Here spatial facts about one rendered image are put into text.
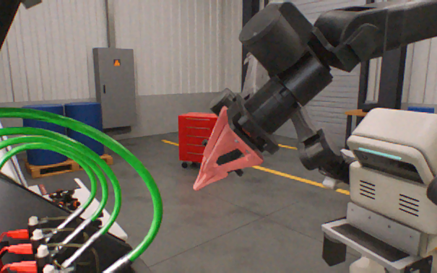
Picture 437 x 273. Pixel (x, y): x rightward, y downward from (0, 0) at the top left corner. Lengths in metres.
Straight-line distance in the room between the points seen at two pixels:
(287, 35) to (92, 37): 7.18
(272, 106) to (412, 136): 0.51
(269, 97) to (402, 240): 0.65
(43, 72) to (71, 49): 0.73
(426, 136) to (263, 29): 0.58
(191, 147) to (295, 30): 4.62
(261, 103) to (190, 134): 4.54
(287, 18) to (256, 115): 0.12
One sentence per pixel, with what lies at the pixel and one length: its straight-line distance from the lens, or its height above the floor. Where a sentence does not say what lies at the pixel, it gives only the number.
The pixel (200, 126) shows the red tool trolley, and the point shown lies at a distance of 4.83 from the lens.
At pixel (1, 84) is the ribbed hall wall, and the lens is 7.04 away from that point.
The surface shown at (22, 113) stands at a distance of 0.49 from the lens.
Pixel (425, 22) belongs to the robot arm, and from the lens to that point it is 0.50.
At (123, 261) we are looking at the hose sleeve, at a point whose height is 1.19.
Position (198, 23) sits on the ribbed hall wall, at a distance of 8.98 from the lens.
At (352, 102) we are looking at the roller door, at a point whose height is 0.93.
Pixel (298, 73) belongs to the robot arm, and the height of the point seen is 1.48.
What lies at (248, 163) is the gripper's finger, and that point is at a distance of 0.42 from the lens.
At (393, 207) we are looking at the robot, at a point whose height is 1.13.
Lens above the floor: 1.48
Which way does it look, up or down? 11 degrees down
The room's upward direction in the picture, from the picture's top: straight up
